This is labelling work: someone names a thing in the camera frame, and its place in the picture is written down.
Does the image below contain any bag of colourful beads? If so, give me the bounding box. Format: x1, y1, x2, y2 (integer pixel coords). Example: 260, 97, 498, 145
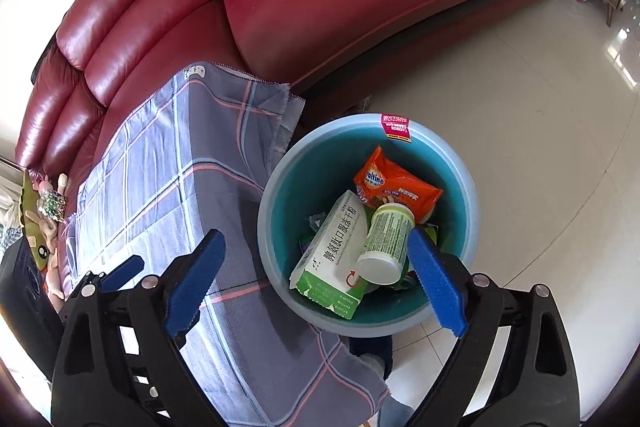
40, 189, 68, 222

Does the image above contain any teal plastic bucket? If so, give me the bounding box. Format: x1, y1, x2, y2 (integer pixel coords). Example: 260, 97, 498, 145
257, 113, 480, 338

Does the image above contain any orange foil snack wrapper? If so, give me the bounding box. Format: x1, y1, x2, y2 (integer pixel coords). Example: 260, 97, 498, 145
353, 145, 445, 222

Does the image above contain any green plush toy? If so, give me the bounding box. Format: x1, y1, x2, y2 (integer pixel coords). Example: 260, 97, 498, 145
19, 169, 51, 270

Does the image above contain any white bottle with green cap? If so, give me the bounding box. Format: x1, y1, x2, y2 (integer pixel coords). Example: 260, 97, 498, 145
355, 202, 417, 285

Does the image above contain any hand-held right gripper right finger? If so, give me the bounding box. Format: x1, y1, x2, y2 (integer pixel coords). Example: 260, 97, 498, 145
405, 227, 581, 427

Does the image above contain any grey checked cloth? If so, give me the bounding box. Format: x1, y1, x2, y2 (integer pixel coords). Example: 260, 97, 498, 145
59, 62, 393, 427

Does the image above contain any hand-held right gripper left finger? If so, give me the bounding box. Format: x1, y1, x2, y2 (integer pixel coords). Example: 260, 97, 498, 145
50, 228, 231, 427

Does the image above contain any green white medicine box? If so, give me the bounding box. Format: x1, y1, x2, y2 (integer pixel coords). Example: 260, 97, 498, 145
289, 190, 371, 320

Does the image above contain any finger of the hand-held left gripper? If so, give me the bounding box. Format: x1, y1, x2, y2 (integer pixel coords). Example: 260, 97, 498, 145
97, 254, 146, 294

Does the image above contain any dark red leather sofa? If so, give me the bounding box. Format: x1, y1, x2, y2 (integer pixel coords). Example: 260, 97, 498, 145
14, 0, 590, 258

